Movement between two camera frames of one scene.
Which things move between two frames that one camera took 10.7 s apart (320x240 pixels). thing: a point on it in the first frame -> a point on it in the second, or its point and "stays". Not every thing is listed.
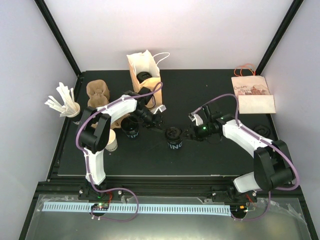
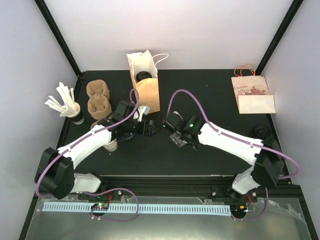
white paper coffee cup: x=112 y=144 stays
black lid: x=143 y=75 stays
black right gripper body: x=202 y=133 -> x=177 y=140
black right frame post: x=290 y=16 stays
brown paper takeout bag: x=144 y=62 stays
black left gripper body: x=152 y=122 -> x=143 y=130
